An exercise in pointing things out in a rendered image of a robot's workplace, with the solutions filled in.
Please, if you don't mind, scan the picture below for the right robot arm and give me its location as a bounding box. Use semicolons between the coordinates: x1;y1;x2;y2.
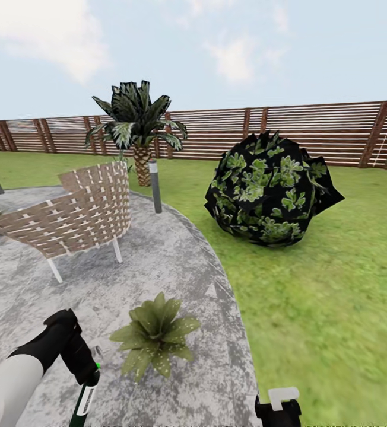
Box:
255;387;302;427

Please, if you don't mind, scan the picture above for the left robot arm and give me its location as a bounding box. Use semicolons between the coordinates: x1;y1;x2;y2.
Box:
0;309;112;427

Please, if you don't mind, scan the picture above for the insectifuge atomizer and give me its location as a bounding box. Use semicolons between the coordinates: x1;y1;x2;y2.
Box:
69;370;100;427

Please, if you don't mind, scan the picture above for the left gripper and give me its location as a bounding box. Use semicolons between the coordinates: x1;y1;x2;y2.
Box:
62;342;99;387

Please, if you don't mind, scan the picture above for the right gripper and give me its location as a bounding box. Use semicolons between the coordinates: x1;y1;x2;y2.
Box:
255;398;302;427

